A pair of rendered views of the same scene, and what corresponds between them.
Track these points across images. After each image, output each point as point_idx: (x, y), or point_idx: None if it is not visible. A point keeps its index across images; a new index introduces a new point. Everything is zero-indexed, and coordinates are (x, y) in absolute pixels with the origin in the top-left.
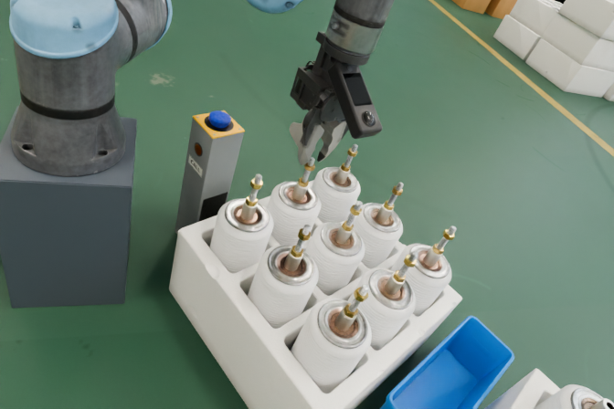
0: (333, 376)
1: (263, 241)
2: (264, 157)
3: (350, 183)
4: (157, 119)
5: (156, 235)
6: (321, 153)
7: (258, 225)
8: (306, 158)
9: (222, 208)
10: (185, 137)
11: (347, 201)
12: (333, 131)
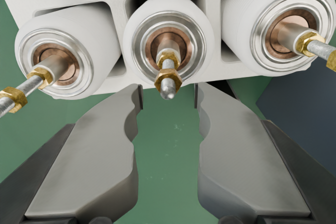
0: None
1: None
2: None
3: (37, 50)
4: (174, 197)
5: (238, 94)
6: (142, 99)
7: (295, 2)
8: (216, 88)
9: (309, 62)
10: (161, 179)
11: (61, 15)
12: (127, 163)
